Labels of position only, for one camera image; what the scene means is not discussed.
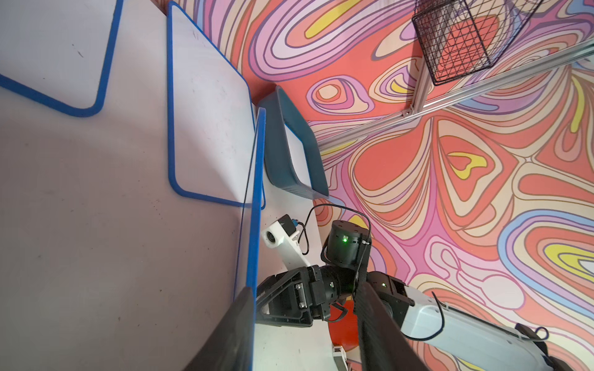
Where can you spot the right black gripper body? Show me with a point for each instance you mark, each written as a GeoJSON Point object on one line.
{"type": "Point", "coordinates": [299, 297]}

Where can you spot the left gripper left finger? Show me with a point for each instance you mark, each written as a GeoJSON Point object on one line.
{"type": "Point", "coordinates": [231, 345]}

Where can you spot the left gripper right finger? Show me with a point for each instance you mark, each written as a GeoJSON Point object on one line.
{"type": "Point", "coordinates": [382, 345]}

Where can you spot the blue-framed whiteboard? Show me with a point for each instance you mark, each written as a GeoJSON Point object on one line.
{"type": "Point", "coordinates": [59, 53]}
{"type": "Point", "coordinates": [248, 251]}
{"type": "Point", "coordinates": [211, 127]}

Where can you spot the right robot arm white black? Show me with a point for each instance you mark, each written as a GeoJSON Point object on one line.
{"type": "Point", "coordinates": [389, 313]}

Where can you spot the teal plastic storage box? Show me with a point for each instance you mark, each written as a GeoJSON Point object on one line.
{"type": "Point", "coordinates": [292, 156]}

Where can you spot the red plastic cup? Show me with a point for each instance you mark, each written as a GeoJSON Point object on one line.
{"type": "Point", "coordinates": [345, 332]}

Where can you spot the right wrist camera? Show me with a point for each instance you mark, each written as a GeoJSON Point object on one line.
{"type": "Point", "coordinates": [282, 236]}

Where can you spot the back black wire basket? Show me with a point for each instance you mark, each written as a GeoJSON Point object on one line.
{"type": "Point", "coordinates": [460, 37]}

